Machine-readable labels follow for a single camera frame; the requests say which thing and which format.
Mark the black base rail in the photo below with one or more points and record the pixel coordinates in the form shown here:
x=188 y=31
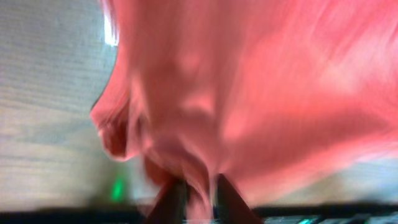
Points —
x=351 y=212

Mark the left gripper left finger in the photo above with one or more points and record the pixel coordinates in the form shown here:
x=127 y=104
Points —
x=170 y=209

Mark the red t-shirt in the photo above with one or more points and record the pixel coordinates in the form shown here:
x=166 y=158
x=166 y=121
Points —
x=273 y=94

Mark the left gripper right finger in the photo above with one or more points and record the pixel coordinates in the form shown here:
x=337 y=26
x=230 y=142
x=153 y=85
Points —
x=232 y=209

